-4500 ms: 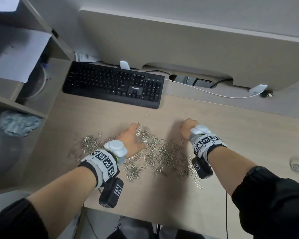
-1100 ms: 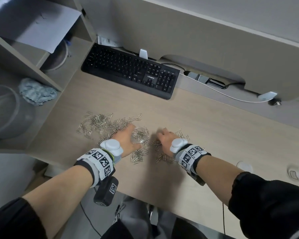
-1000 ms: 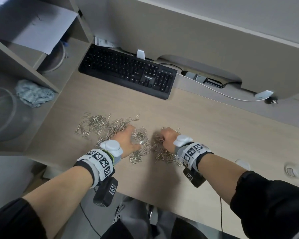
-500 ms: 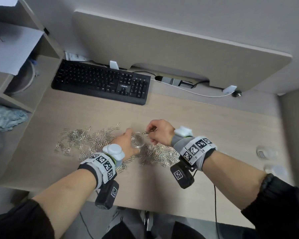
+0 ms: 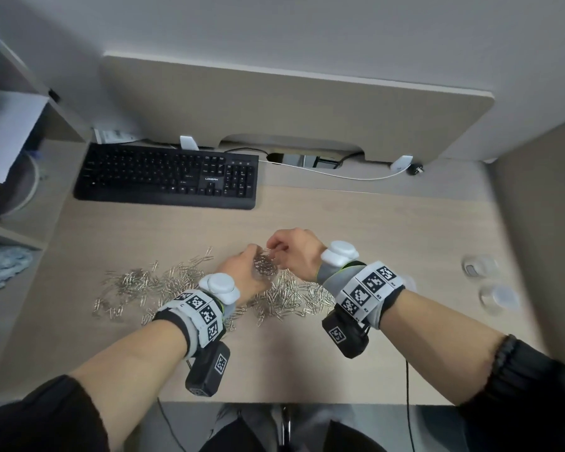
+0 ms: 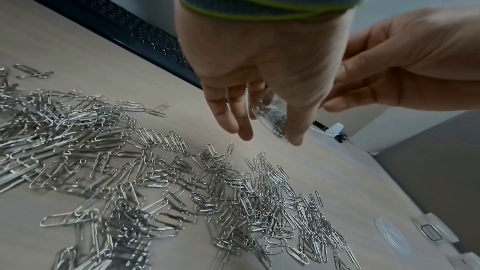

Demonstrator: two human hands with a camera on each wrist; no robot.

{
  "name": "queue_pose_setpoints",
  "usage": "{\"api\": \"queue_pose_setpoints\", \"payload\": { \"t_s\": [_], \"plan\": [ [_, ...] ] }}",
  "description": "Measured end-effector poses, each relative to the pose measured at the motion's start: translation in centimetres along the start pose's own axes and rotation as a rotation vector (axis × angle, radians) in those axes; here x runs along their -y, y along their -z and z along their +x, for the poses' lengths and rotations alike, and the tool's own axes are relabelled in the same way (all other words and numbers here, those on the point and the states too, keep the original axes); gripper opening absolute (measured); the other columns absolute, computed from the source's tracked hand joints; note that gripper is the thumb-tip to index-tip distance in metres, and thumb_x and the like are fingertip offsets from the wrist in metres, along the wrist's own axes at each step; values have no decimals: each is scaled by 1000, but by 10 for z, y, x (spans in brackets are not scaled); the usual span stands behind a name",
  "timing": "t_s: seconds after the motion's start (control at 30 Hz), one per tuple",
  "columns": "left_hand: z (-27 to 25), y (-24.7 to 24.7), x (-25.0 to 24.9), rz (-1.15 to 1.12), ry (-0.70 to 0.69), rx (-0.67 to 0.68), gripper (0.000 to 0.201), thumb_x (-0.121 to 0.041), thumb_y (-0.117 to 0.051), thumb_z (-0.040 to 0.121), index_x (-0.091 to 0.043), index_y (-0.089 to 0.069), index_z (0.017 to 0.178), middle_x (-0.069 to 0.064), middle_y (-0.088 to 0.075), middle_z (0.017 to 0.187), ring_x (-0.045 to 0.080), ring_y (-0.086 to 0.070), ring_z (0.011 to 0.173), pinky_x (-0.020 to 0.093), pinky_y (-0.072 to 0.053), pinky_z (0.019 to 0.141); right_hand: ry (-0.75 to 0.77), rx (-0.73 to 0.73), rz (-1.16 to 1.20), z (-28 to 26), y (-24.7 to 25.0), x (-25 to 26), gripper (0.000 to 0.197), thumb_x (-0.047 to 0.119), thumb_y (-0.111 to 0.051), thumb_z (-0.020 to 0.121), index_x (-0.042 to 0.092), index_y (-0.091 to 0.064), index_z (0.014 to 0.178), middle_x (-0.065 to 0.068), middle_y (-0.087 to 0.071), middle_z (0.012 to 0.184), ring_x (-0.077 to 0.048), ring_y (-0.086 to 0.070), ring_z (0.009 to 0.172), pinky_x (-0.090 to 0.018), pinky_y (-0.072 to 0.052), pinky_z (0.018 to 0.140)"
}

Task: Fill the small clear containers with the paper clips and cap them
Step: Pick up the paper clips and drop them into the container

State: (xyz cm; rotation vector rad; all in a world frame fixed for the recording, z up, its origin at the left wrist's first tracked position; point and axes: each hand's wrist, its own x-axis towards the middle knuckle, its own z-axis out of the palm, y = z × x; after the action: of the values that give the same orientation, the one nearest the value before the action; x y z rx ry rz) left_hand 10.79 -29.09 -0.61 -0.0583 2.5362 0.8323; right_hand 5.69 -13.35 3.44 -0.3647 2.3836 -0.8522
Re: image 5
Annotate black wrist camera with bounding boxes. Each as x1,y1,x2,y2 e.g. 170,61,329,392
185,341,232,397
321,309,370,359

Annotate black keyboard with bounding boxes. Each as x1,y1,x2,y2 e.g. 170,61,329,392
73,143,260,210

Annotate beige side partition panel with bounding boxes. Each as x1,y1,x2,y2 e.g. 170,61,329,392
492,112,565,363

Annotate white paper sheet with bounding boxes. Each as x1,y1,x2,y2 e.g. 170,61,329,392
0,89,50,184

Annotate person's left forearm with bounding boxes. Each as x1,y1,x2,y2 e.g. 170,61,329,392
70,320,191,452

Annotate person's grey trousers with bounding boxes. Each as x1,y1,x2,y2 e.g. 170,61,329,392
207,403,406,452

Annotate white cable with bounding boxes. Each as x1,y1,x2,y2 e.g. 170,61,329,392
259,158,401,182

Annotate person's right hand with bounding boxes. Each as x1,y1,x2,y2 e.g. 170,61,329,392
266,229,327,283

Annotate white round tracker puck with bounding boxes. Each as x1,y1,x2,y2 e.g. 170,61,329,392
198,272,241,306
321,240,360,268

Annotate white coiled tube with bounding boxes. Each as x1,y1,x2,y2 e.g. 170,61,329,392
0,153,46,220

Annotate black camera cable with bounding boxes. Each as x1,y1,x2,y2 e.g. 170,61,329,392
158,397,189,452
404,360,417,452

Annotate black sleeve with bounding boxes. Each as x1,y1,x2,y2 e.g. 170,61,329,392
459,335,565,452
0,375,110,452

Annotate black left sleeve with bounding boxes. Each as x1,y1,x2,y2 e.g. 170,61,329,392
0,375,110,452

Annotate person's left hand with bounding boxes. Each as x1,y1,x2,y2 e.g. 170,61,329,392
218,244,279,306

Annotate grey marker wristband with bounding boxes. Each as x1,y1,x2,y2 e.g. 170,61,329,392
316,261,406,330
153,289,227,359

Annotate person's right forearm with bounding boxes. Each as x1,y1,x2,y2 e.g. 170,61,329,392
380,289,507,406

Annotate black right sleeve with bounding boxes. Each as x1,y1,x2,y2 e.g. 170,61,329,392
459,335,565,452

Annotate white printed paper slip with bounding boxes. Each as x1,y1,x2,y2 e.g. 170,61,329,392
93,128,140,144

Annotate beige desk divider panel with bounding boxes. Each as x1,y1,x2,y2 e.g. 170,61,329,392
99,51,495,164

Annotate pile of silver paper clips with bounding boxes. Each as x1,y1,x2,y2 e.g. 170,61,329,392
92,247,335,333

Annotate clear jar with label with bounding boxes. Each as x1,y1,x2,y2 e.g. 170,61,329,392
461,254,499,278

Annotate pale blue crumpled cloth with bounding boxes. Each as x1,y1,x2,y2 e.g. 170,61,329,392
0,244,35,293

